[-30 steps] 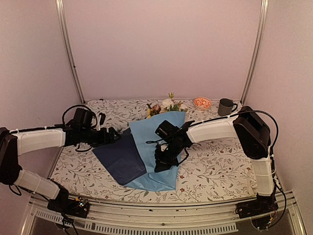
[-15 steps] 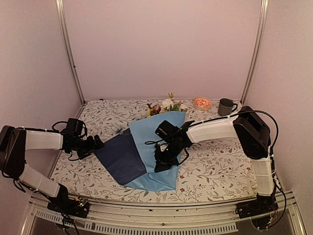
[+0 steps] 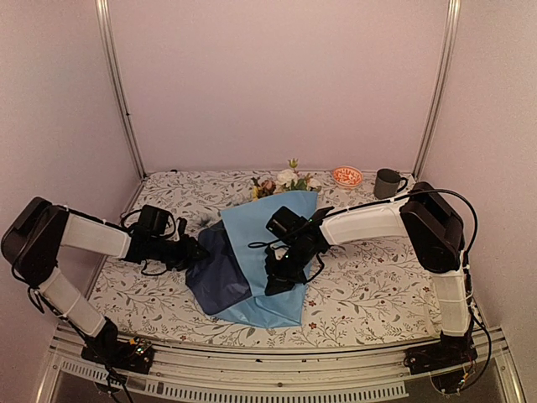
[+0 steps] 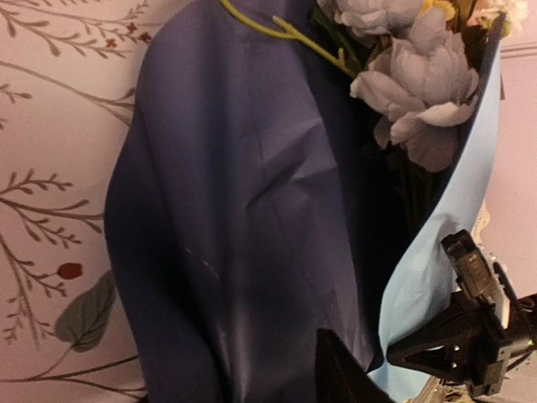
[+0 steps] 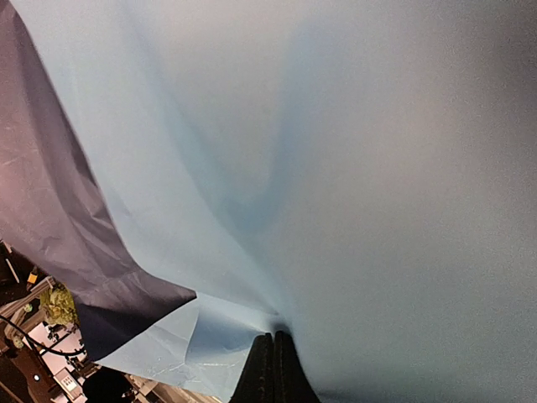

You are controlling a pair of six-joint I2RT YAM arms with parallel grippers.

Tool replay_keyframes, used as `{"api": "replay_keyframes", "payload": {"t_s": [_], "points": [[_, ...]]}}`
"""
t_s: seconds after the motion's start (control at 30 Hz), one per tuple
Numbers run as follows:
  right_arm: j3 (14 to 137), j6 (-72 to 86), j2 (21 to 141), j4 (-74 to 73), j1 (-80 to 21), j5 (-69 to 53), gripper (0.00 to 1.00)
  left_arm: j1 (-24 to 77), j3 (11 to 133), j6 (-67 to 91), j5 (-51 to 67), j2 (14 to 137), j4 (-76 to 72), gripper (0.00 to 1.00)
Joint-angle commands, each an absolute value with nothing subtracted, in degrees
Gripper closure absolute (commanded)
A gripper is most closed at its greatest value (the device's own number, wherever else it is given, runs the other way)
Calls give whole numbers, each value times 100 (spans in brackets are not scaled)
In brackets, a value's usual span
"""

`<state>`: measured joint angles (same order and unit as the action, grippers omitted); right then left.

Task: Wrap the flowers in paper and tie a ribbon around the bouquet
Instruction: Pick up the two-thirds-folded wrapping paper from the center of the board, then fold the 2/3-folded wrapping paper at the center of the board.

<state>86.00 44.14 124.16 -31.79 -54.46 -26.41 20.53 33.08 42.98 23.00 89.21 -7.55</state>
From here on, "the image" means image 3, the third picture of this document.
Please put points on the white fake flower stems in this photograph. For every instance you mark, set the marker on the white fake flower stems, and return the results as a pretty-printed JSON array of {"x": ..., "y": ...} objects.
[{"x": 290, "y": 179}]

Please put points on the aluminium frame post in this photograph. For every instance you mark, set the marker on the aluminium frame post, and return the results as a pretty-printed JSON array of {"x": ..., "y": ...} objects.
[
  {"x": 105, "y": 28},
  {"x": 446, "y": 54}
]

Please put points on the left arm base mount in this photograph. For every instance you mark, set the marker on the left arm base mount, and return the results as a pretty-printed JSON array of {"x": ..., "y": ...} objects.
[{"x": 135, "y": 355}]

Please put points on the pink fake flower stems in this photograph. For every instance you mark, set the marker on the pink fake flower stems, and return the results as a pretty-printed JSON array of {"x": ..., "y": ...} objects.
[{"x": 269, "y": 185}]

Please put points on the front aluminium rail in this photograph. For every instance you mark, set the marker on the front aluminium rail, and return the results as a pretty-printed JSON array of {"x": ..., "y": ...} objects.
[{"x": 189, "y": 372}]

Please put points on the floral patterned table mat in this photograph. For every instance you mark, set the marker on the floral patterned table mat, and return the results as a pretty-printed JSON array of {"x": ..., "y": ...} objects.
[{"x": 371, "y": 291}]

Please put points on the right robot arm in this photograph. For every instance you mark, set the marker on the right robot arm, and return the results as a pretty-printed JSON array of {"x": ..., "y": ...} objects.
[{"x": 434, "y": 228}]

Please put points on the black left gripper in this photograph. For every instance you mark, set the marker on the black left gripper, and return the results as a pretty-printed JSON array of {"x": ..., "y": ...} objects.
[{"x": 189, "y": 254}]

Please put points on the left aluminium frame post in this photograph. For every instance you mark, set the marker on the left aluminium frame post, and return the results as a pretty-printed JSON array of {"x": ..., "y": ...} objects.
[{"x": 105, "y": 28}]

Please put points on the pale blue fake flower stems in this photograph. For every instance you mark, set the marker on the pale blue fake flower stems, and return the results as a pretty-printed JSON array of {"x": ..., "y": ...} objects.
[{"x": 205, "y": 219}]

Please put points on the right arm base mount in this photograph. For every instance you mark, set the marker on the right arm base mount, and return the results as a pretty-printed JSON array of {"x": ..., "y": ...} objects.
[{"x": 448, "y": 352}]

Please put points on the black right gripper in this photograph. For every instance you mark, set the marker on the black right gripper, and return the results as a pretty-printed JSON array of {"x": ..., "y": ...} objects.
[{"x": 278, "y": 283}]

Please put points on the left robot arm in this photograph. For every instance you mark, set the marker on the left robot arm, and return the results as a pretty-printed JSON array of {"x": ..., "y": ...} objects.
[{"x": 43, "y": 232}]

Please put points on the orange patterned bowl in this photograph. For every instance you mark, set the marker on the orange patterned bowl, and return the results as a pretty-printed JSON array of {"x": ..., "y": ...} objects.
[{"x": 347, "y": 177}]

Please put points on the right aluminium frame post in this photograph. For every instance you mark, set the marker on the right aluminium frame post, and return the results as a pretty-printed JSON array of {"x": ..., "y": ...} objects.
[{"x": 446, "y": 54}]

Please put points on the dark grey mug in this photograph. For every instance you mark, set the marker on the dark grey mug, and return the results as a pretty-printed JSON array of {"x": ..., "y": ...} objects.
[{"x": 388, "y": 183}]

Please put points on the dark navy tissue paper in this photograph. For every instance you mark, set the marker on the dark navy tissue paper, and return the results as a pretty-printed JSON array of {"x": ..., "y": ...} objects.
[{"x": 217, "y": 282}]

